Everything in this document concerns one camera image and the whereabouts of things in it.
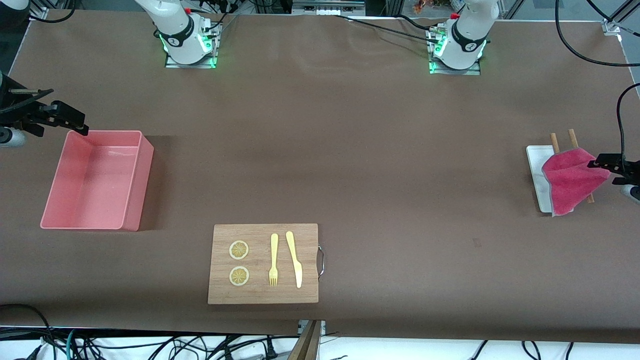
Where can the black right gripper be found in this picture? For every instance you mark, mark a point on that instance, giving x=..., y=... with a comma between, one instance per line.
x=15, y=109

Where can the white rectangular tray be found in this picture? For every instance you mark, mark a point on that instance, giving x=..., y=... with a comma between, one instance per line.
x=536, y=170

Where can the yellow plastic fork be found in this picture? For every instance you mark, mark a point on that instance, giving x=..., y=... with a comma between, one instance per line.
x=274, y=250

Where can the brown table cover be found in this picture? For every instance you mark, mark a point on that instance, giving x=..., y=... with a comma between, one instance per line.
x=400, y=225

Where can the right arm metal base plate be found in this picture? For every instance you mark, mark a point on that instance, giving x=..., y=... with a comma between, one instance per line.
x=190, y=65

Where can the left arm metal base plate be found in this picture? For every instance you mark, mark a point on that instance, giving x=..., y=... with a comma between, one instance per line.
x=470, y=71

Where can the black power plug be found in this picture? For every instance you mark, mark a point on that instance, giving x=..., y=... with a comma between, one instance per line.
x=270, y=349

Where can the wooden cutting board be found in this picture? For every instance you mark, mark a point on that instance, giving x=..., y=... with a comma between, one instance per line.
x=262, y=295

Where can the pink plastic bin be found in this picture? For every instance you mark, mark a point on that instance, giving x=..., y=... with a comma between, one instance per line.
x=95, y=185

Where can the red microfibre cloth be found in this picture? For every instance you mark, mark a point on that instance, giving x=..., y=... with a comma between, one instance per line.
x=572, y=182

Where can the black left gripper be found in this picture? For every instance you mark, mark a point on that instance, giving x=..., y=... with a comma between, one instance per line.
x=631, y=169

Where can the yellow plastic knife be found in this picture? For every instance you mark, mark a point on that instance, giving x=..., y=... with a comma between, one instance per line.
x=295, y=260

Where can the brown wooden chopstick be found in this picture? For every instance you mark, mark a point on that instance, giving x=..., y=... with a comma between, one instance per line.
x=573, y=137
x=555, y=142

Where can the brown wooden beam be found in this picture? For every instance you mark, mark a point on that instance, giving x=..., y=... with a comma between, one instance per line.
x=306, y=345

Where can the lemon slice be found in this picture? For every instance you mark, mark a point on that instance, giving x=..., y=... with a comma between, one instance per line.
x=239, y=276
x=239, y=250

